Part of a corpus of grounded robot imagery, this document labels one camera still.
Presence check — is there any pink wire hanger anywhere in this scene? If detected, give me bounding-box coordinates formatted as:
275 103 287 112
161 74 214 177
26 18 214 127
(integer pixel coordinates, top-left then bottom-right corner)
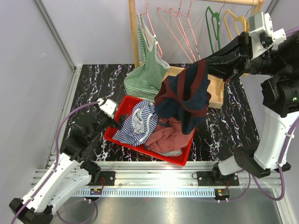
157 0 195 63
169 0 201 62
140 0 163 57

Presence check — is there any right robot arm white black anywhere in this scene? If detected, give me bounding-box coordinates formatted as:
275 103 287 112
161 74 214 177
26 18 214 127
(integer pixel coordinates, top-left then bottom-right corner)
206 32 299 185

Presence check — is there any green plastic hanger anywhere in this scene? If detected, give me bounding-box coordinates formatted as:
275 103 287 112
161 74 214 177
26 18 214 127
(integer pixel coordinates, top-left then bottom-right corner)
205 6 221 53

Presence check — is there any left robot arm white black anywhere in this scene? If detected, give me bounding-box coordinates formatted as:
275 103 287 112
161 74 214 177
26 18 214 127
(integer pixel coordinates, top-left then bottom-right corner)
9 112 123 224

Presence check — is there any red tank top grey trim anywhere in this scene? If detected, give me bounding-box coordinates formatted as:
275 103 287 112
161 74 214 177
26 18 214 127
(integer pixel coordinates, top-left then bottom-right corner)
144 117 194 153

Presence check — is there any wooden clothes rack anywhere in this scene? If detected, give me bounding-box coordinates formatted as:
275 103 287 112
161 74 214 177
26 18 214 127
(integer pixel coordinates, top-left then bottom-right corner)
124 0 264 109

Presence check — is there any yellow plastic hanger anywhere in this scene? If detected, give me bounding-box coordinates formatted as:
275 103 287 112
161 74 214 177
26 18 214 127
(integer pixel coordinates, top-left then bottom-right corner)
223 6 252 41

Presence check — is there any green white striped tank top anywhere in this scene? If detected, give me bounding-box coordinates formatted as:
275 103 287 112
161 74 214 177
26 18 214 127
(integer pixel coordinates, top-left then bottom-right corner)
124 14 170 102

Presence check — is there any navy maroon tank top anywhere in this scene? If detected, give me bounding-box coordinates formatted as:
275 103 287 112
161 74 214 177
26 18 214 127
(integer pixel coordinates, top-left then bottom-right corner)
154 60 211 135

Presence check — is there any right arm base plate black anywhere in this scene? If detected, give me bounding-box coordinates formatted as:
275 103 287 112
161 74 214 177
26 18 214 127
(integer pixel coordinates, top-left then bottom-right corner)
192 171 239 187

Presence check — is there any aluminium frame rail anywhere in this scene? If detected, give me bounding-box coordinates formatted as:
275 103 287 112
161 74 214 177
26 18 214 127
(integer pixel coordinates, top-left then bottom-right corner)
22 65 290 224

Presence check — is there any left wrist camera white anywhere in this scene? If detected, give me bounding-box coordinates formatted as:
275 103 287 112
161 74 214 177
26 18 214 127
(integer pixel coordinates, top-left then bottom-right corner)
97 98 118 119

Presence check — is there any red plastic tray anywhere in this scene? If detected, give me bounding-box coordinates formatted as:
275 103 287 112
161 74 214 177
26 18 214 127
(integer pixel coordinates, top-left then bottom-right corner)
104 96 194 166

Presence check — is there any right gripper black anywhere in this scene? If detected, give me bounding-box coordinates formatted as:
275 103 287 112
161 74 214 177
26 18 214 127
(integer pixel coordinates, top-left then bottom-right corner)
192 31 290 83

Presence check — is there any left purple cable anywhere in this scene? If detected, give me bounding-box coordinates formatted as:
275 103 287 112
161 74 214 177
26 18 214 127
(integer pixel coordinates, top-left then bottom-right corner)
10 101 100 224

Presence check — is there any blue white striped tank top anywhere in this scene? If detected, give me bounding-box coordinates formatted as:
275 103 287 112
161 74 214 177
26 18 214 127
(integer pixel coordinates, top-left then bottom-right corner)
113 100 158 147

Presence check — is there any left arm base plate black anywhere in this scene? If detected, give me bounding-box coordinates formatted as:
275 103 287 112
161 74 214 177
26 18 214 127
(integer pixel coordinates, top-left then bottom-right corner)
88 171 116 186

